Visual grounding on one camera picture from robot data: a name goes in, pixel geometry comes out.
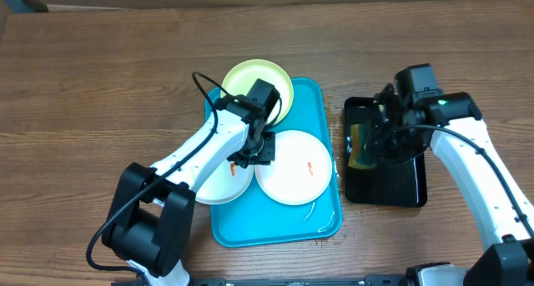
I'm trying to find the yellow green sponge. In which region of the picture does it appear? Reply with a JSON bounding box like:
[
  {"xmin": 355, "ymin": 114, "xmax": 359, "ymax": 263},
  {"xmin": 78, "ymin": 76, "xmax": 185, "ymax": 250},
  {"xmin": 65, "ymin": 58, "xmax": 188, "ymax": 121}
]
[{"xmin": 347, "ymin": 123, "xmax": 376, "ymax": 170}]

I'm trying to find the white plate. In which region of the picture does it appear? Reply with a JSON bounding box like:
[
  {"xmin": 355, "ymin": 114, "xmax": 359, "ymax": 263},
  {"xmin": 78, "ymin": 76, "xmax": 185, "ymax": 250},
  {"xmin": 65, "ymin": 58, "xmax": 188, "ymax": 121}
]
[
  {"xmin": 254, "ymin": 130, "xmax": 333, "ymax": 206},
  {"xmin": 196, "ymin": 160, "xmax": 254, "ymax": 205}
]

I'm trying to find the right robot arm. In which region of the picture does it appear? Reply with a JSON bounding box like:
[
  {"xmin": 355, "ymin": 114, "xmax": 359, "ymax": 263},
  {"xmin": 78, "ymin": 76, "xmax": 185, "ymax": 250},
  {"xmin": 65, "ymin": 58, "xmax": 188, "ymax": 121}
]
[{"xmin": 351, "ymin": 63, "xmax": 533, "ymax": 286}]

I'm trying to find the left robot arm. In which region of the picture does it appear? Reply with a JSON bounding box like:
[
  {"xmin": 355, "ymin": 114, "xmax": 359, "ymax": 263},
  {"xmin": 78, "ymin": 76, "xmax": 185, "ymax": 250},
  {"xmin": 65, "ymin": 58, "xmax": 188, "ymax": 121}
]
[{"xmin": 86, "ymin": 79, "xmax": 282, "ymax": 285}]

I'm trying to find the black water tray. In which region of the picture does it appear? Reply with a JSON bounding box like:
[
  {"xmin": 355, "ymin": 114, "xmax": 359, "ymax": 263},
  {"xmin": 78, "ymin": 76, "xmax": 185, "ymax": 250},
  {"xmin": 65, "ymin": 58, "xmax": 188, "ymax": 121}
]
[{"xmin": 344, "ymin": 97, "xmax": 427, "ymax": 208}]

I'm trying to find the blue plastic tray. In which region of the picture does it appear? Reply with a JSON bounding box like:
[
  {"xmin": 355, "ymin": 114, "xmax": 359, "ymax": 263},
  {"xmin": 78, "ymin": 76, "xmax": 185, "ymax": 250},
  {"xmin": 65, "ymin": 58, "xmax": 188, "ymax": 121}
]
[{"xmin": 210, "ymin": 78, "xmax": 342, "ymax": 248}]

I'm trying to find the light green plate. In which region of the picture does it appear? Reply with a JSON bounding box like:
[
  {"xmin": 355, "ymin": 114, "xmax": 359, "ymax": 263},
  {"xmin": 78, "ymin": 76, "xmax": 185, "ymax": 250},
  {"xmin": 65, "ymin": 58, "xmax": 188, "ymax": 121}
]
[{"xmin": 222, "ymin": 59, "xmax": 294, "ymax": 125}]

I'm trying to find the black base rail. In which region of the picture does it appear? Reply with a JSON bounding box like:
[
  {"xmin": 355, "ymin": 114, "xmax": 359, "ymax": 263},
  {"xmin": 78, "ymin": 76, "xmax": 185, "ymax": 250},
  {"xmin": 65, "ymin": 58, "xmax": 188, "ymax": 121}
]
[{"xmin": 112, "ymin": 260, "xmax": 468, "ymax": 286}]

